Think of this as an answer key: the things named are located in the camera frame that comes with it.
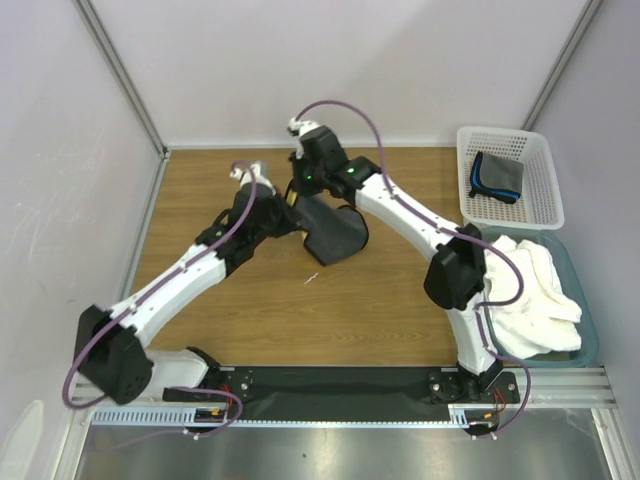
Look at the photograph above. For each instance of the aluminium corner post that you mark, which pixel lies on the aluminium corner post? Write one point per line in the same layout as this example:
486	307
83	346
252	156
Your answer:
107	48
577	34

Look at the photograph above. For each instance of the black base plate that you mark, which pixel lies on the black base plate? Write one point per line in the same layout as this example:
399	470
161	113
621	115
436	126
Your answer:
357	394

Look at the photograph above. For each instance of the white towel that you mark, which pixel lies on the white towel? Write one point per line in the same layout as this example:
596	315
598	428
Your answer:
544	319

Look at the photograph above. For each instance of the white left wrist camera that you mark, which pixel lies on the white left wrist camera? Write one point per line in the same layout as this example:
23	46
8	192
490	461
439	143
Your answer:
248	173

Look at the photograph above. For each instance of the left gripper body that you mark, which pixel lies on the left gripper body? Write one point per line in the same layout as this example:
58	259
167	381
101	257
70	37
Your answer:
279	222

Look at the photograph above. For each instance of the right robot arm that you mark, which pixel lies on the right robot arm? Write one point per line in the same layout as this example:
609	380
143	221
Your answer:
456	266

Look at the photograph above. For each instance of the grey slotted cable duct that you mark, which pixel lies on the grey slotted cable duct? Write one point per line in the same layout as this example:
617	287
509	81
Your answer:
202	419

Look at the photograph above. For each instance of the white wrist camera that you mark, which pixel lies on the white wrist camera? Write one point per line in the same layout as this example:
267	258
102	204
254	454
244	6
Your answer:
297	129
248	173

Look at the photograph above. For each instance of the clear teal plastic bin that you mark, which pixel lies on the clear teal plastic bin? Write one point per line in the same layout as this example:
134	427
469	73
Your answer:
572	288

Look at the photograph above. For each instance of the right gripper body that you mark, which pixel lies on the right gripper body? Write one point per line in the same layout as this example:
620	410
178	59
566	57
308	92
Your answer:
304	185

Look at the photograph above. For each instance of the yellow towel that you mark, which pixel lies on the yellow towel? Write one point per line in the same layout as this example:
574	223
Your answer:
291	196

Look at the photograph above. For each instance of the aluminium frame rail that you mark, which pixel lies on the aluminium frame rail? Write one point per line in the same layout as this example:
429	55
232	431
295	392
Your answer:
543	384

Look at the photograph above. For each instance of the right aluminium corner post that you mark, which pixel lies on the right aluminium corner post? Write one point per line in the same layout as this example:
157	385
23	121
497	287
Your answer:
577	34

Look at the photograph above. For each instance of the white scrap on table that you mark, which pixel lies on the white scrap on table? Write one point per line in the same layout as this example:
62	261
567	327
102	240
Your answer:
311	278

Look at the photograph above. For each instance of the blue and grey towel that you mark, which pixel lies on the blue and grey towel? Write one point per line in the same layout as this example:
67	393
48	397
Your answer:
496	177

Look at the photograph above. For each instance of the left aluminium corner post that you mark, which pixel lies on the left aluminium corner post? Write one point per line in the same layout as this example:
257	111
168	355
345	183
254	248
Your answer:
107	48

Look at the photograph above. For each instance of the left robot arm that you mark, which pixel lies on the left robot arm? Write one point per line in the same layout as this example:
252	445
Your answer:
110	345

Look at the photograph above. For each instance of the dark grey towel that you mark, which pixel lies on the dark grey towel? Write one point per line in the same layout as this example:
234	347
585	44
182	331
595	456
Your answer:
331	235

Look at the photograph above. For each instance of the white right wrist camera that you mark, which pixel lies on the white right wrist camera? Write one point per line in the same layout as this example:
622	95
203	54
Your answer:
297	129

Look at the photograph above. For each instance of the white perforated plastic basket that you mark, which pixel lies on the white perforated plastic basket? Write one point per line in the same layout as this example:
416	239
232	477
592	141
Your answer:
540	206

